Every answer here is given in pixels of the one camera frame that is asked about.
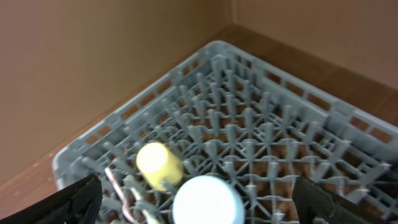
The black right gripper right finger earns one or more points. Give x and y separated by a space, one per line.
311 201

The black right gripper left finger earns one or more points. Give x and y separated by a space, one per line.
79 203

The white plastic fork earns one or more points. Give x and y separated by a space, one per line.
125 204

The yellow plastic cup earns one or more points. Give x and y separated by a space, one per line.
156 162

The light blue bowl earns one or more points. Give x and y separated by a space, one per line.
207 199

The grey dishwasher rack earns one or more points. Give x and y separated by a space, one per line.
229 114

